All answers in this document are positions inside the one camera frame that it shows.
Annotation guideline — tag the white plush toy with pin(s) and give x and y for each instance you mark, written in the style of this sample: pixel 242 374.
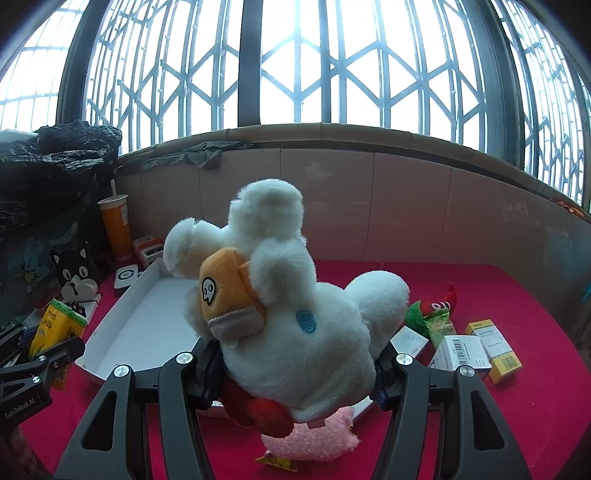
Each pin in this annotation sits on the white plush toy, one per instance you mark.
pixel 318 350

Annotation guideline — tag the white red box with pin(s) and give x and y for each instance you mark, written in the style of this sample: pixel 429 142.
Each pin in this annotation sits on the white red box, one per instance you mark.
pixel 147 251

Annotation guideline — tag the orange cup with straw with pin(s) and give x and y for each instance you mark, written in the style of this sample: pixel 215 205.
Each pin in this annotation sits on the orange cup with straw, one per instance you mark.
pixel 116 226

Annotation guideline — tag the window grille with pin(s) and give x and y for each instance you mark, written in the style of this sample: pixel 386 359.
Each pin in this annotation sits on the window grille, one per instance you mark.
pixel 295 64

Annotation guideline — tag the white shallow cardboard box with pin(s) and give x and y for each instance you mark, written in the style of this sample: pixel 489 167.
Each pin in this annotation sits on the white shallow cardboard box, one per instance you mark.
pixel 152 318

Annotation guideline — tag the orange cloth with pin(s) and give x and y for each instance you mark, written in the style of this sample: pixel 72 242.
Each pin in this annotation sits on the orange cloth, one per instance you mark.
pixel 570 207

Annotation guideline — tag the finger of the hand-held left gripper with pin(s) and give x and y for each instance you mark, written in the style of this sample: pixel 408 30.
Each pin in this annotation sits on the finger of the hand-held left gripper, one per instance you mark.
pixel 11 341
pixel 64 353

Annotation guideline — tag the grey cloth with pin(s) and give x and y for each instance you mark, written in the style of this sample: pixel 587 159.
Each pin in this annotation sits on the grey cloth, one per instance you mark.
pixel 203 154

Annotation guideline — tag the black plastic bag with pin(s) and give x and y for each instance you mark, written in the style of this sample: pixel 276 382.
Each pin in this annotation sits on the black plastic bag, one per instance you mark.
pixel 55 152

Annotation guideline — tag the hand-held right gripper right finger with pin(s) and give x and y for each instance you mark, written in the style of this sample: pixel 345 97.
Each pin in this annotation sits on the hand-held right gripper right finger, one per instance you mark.
pixel 379 387

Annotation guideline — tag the cartoon print bag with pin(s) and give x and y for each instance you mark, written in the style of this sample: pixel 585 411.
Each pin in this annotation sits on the cartoon print bag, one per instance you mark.
pixel 32 258

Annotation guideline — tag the small white device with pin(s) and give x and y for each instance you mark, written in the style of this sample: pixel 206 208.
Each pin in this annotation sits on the small white device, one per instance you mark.
pixel 126 277

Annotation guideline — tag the yellow white medicine box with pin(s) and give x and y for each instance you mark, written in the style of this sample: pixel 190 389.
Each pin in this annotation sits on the yellow white medicine box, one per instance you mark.
pixel 496 350

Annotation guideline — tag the pink plush toy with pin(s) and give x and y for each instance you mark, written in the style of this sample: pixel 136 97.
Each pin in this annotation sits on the pink plush toy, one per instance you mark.
pixel 318 443

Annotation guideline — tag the yellow green box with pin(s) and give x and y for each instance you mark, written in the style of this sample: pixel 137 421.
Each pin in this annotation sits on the yellow green box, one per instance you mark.
pixel 57 330

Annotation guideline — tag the cardboard panel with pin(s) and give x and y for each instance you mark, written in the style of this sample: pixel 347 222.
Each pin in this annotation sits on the cardboard panel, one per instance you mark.
pixel 415 217

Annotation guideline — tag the white barcode box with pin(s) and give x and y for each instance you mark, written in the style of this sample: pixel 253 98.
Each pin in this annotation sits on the white barcode box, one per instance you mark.
pixel 461 353

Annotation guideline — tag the green snack packet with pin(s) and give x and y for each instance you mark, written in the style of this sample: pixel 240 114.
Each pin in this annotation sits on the green snack packet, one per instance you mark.
pixel 438 325

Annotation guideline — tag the small white box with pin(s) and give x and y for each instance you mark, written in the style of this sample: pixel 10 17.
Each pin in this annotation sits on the small white box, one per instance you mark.
pixel 410 341

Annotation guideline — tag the red blanket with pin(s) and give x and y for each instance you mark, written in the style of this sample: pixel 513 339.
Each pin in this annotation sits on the red blanket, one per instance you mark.
pixel 508 424

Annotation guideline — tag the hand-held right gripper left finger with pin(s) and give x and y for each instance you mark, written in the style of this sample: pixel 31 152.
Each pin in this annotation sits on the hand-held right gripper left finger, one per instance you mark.
pixel 211 376

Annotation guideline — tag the black cat figure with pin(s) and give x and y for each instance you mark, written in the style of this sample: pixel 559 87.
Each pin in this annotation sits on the black cat figure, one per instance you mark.
pixel 74 272

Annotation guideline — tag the yellow snack packet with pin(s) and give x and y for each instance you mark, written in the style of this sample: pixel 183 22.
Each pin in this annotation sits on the yellow snack packet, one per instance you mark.
pixel 277 463

